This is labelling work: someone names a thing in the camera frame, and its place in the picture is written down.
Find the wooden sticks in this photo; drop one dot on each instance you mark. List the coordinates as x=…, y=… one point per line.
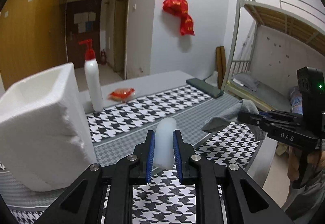
x=221, y=64

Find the grey sock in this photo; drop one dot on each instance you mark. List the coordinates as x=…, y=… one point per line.
x=223, y=119

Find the dark brown door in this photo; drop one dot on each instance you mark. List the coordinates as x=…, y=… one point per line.
x=82, y=23

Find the white pump lotion bottle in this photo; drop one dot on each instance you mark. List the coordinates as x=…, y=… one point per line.
x=91, y=70

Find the white styrofoam box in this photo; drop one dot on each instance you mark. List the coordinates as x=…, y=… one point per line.
x=45, y=137

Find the right hand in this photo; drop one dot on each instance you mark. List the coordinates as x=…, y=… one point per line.
x=314, y=176

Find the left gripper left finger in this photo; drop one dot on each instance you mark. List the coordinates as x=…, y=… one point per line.
x=142, y=173

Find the red snack packet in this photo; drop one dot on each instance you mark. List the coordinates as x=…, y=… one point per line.
x=121, y=94

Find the houndstooth tablecloth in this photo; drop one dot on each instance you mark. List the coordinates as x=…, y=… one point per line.
x=109, y=189

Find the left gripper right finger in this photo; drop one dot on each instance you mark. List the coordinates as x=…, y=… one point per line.
x=183, y=152

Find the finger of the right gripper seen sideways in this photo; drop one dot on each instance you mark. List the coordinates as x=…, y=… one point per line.
x=258, y=119

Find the wooden wardrobe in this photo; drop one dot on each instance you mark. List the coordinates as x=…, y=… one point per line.
x=32, y=38

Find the metal bunk bed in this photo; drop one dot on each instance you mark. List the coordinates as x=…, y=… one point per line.
x=271, y=40

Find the black smartphone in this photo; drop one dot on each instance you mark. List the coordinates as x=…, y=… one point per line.
x=208, y=89

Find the white foam tube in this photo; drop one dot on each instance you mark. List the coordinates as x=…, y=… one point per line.
x=163, y=154

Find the red plastic bags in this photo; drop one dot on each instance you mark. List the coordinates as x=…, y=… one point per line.
x=179, y=9

